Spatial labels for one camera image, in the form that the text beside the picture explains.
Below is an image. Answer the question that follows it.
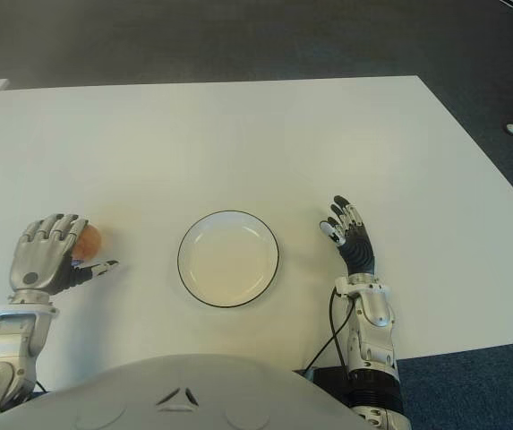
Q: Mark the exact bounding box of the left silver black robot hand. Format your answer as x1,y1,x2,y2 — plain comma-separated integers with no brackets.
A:
8,213,121,297

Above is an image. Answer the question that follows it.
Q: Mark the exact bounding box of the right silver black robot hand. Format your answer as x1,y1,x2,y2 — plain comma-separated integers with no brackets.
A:
318,194,376,276

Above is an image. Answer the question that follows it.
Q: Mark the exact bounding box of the orange peach fruit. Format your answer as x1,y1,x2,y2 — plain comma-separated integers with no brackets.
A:
71,225,104,262

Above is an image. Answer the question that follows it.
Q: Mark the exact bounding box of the white plate black rim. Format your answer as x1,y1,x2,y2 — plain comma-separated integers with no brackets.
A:
176,210,283,309

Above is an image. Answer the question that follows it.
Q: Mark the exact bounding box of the white robot torso shell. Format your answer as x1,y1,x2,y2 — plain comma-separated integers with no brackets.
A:
0,353,376,430

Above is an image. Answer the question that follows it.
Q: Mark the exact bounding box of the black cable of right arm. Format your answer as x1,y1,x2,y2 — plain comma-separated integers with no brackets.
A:
303,286,359,382

